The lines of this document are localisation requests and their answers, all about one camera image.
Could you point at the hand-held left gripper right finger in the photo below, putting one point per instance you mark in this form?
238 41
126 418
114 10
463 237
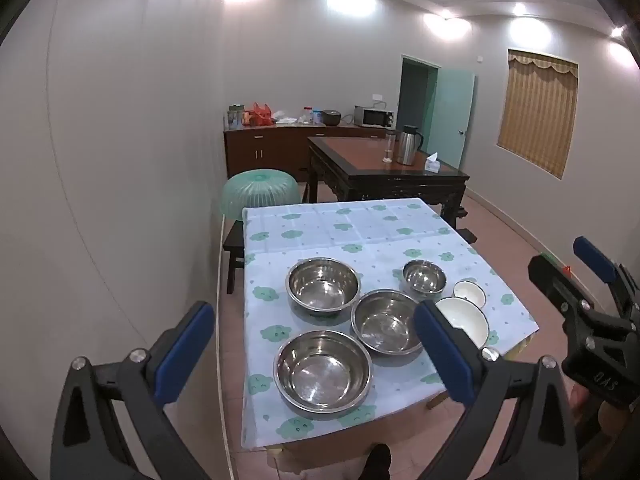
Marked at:
442 350

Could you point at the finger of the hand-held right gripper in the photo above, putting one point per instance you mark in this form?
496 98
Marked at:
595 257
560 285

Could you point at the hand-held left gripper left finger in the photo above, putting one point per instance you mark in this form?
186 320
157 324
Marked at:
187 347

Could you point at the large white enamel bowl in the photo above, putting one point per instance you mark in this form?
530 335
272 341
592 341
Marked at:
465 320

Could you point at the small white enamel bowl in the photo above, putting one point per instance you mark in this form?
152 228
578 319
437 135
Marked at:
469 291

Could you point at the medium steel bowl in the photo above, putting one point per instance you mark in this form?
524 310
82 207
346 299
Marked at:
382 322

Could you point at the small steel bowl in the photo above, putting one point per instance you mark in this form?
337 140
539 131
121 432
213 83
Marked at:
424 276

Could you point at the large steel bowl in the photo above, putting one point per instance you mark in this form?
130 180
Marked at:
322 287
320 372

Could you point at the person's right hand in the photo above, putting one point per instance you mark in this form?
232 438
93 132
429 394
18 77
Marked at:
617 427

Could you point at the dark wooden bench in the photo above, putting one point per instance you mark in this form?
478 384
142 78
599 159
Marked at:
234 242
467 235

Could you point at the person's legs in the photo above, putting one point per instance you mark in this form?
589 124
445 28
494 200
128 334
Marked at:
377 462

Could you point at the yellow window blind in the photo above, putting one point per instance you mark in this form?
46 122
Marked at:
537 115

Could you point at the cloud print tablecloth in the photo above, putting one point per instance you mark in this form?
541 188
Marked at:
325 230

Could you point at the green mesh food cover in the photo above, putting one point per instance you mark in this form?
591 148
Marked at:
260 190

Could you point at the white tissue box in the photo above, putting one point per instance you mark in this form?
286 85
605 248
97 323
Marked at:
432 164

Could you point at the light green door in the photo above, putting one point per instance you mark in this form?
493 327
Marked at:
452 120

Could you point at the steel thermos jug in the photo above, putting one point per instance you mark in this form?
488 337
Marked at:
407 147

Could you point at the dark wooden table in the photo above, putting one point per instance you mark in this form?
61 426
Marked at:
360 157

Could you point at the tall drinking glass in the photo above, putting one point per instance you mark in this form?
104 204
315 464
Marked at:
389 147

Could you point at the brown sideboard cabinet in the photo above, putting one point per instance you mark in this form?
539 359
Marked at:
270 150

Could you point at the ceiling spotlight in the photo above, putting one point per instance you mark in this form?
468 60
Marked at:
519 8
616 31

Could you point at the glass jar green lid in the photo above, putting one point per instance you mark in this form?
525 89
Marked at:
236 117

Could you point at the silver microwave oven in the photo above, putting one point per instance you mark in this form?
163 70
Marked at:
372 116

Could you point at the red plastic bag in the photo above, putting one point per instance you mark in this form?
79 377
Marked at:
261 115

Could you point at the white plastic bag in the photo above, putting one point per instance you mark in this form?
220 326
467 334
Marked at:
285 118

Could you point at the black rice cooker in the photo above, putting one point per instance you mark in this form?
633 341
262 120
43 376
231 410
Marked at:
331 117

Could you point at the white jar red lid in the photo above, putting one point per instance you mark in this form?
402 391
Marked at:
307 115

